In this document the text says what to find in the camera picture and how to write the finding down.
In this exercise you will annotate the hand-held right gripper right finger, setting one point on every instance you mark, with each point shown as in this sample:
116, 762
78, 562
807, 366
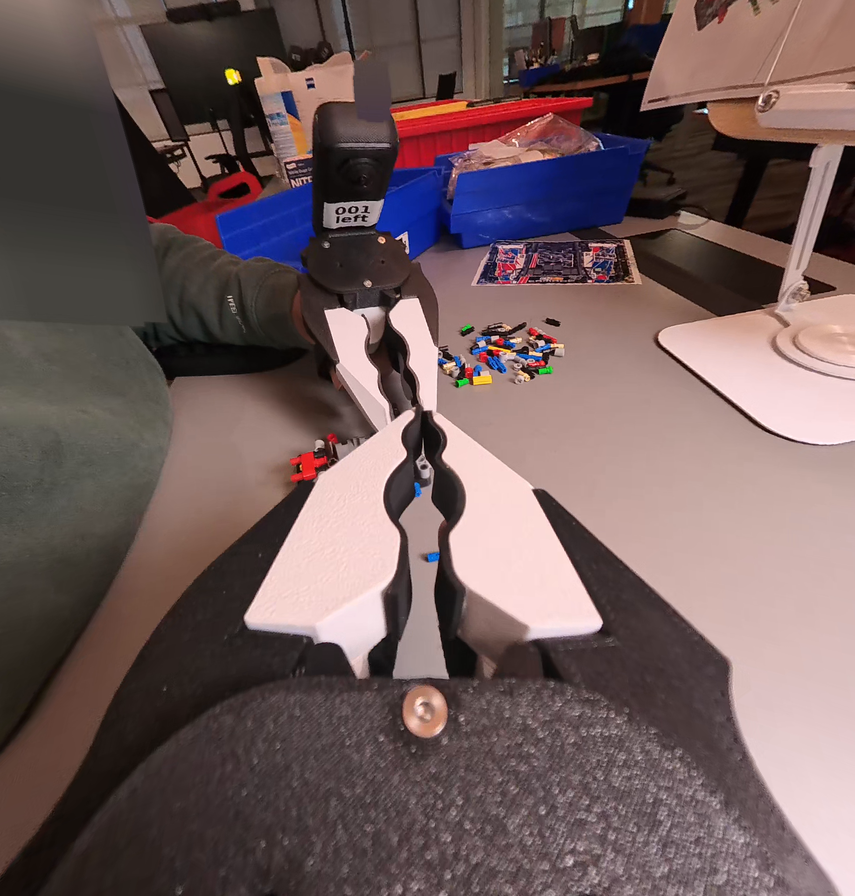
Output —
518, 560

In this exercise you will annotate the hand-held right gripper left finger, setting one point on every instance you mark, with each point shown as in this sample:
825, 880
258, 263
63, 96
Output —
329, 560

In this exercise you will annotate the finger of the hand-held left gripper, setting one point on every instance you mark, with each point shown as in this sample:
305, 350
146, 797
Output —
420, 350
350, 357

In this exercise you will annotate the pile of lego pieces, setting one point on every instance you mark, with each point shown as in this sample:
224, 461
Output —
497, 357

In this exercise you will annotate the black frame lego model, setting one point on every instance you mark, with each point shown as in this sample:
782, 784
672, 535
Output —
308, 463

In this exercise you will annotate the person's left forearm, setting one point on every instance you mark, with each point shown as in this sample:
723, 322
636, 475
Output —
224, 294

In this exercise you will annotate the lego sticker sheet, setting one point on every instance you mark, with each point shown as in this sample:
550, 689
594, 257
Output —
553, 262

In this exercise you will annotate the lego instruction booklet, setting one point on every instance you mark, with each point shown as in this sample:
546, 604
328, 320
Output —
735, 49

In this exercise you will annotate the person's left hand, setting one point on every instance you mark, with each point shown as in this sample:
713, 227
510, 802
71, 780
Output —
307, 315

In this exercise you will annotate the blue white carton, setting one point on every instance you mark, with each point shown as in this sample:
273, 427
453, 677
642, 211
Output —
298, 171

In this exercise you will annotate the red plastic container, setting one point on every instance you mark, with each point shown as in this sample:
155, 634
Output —
224, 192

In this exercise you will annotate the red plastic bin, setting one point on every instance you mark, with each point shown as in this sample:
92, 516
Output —
462, 140

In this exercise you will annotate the white cardboard box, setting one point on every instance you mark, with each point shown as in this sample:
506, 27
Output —
326, 91

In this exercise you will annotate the clear bag of parts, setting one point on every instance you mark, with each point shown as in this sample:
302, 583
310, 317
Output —
525, 140

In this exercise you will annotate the person's green sweatshirt torso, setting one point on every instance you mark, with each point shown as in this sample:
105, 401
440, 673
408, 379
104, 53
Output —
63, 455

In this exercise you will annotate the white book stand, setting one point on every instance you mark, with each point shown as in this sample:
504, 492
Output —
735, 364

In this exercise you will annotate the black wall monitor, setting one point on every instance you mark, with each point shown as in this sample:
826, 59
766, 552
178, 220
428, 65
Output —
210, 56

